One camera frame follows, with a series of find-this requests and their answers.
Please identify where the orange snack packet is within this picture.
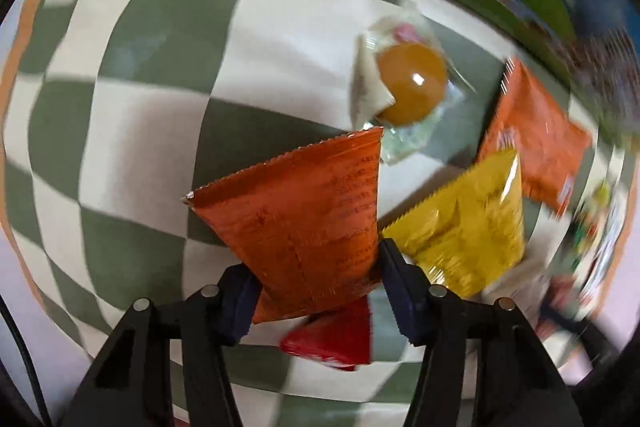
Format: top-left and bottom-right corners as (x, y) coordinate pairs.
(182, 127), (386, 325)
(477, 57), (593, 215)

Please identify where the yellow snack packet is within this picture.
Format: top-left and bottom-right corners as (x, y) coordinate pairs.
(381, 148), (527, 300)

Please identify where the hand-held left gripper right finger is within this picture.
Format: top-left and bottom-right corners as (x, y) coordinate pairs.
(377, 237), (586, 427)

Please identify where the red snack packet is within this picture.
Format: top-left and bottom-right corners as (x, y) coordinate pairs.
(279, 294), (373, 373)

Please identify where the blurred colourful packet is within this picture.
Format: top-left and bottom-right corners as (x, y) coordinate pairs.
(537, 177), (631, 338)

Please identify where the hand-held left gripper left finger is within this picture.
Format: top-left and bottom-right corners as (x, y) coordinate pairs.
(60, 264), (263, 427)

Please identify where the green white checkered tablecloth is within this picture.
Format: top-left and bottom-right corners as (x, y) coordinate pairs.
(0, 0), (621, 427)

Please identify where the round jelly in clear wrapper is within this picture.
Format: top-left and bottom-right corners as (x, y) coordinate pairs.
(352, 14), (478, 165)

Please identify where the black cable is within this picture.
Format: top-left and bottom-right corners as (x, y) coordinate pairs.
(0, 294), (53, 427)

